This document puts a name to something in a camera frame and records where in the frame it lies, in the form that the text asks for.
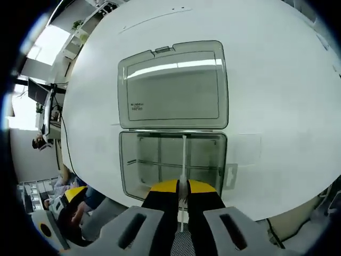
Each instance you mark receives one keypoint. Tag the green potted plant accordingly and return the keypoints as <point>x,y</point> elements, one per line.
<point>77,24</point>

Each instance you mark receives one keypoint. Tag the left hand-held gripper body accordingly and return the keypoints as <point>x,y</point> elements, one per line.
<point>50,229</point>

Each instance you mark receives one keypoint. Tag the black monitor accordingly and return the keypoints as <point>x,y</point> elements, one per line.
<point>37,92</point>

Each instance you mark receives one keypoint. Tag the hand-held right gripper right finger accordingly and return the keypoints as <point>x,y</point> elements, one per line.
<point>207,213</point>

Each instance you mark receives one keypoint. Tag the clear grey guide fixture box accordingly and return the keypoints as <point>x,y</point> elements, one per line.
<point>173,93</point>

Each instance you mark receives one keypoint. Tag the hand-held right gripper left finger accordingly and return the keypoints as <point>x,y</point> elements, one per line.
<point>160,213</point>

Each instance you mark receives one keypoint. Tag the white counter cabinet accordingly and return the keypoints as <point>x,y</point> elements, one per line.
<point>73,50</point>

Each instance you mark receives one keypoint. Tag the person's left hand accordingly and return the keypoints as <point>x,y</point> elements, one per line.
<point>79,214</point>

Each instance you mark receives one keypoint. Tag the clear plastic divider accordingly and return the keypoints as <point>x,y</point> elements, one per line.
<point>154,163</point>
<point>184,160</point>

